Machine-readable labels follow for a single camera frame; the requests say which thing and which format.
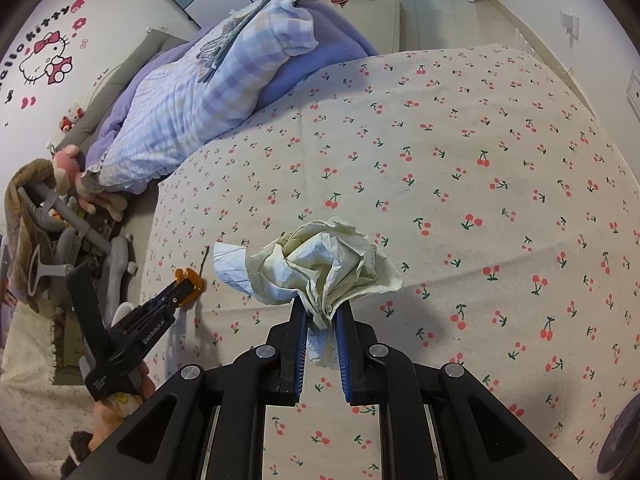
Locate dark fluffy item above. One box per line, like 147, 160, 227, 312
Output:
60, 430, 97, 478

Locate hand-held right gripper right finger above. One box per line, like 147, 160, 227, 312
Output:
334, 307, 581, 480

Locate white wall socket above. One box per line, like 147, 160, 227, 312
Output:
627, 72, 640, 121
560, 10, 581, 41

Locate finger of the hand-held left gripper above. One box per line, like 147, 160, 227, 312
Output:
150, 290, 200, 326
141, 280, 196, 317

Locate blue plaid blanket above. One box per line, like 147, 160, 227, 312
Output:
82, 0, 321, 193

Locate cherry print tablecloth table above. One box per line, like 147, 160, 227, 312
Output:
140, 45, 640, 480

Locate purple blanket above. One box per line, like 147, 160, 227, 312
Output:
195, 0, 381, 111

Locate grey striped scarf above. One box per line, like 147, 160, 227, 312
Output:
197, 0, 281, 83

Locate pink plush toy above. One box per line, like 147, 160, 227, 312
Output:
50, 144, 128, 221

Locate cartoon cat wall sticker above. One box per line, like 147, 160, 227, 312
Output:
0, 0, 88, 111

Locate brown fleece blanket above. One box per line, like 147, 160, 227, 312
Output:
5, 159, 68, 311

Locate white lace edged cloth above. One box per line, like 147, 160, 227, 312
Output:
0, 305, 56, 386

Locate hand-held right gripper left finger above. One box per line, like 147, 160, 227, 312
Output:
65, 297, 308, 480

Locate person's left hand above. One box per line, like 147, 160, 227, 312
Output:
132, 360, 157, 398

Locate cream cloth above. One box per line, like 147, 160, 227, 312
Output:
213, 216, 404, 368

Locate pale floral cloth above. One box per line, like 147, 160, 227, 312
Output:
0, 385, 101, 466

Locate small red plush toy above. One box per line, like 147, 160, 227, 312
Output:
60, 107, 86, 133

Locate dark round disc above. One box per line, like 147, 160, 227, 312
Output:
597, 400, 640, 476

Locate white bed base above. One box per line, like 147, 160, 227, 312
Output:
330, 0, 401, 53

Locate person's left forearm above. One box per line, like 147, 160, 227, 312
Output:
92, 392, 147, 448

